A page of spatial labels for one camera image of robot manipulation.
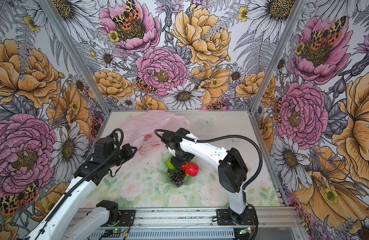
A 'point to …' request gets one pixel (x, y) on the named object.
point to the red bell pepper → (192, 169)
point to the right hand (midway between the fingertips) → (186, 167)
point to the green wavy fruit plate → (163, 169)
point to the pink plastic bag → (139, 128)
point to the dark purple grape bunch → (177, 178)
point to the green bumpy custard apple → (169, 164)
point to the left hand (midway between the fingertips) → (137, 153)
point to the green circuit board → (245, 230)
